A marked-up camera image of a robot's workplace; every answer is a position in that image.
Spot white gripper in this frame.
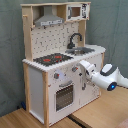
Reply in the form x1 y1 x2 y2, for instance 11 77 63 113
79 60 97 80

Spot oven door with handle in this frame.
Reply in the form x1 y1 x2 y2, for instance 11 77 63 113
56 80 74 111

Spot white microwave door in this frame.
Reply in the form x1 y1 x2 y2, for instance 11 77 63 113
65 3 90 22

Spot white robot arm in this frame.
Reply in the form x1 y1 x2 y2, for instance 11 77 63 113
79 60 128 91

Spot wooden toy kitchen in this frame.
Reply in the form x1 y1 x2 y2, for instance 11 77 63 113
22 2 105 127

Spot grey toy sink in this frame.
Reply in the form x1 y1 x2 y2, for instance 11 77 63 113
66 47 94 56

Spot white dishwasher cabinet door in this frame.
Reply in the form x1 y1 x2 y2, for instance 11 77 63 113
79 55 102 107

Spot black toy faucet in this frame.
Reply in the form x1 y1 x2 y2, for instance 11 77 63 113
67 33 83 49

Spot black stovetop red burners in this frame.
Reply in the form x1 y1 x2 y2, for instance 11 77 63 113
34 53 71 67

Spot grey range hood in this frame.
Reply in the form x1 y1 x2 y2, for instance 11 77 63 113
35 6 64 27

